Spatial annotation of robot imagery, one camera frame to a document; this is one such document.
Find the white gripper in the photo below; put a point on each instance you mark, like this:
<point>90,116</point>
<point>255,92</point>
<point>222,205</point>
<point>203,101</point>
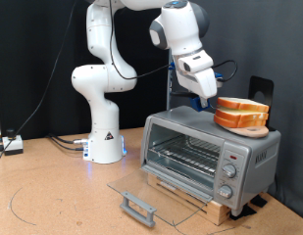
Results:
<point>200,80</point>

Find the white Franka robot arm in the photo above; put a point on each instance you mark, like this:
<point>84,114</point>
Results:
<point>102,137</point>

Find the silver oven knob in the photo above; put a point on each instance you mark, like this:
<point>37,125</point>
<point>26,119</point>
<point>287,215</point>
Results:
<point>225,191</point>
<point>229,170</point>

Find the silver toaster oven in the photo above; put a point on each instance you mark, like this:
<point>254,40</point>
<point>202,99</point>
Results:
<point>255,163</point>

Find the grey metal pole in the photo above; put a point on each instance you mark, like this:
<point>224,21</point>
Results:
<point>169,84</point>

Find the round wooden plate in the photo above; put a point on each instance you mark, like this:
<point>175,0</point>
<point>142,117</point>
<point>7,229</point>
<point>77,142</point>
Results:
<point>252,132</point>

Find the black metal bookend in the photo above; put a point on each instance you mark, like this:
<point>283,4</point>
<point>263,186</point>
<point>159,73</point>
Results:
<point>260,83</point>

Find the dark grey backdrop curtain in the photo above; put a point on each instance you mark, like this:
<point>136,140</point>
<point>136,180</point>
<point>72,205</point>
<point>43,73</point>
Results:
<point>255,39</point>

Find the wooden slatted base block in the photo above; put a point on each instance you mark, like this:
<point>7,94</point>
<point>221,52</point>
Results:
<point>219,212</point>

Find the black foam pad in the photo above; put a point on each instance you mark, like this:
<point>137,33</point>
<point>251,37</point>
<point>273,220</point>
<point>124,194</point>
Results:
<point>259,201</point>
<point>242,212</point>

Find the black backdrop curtain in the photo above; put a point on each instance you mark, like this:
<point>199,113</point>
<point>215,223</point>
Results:
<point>13,49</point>

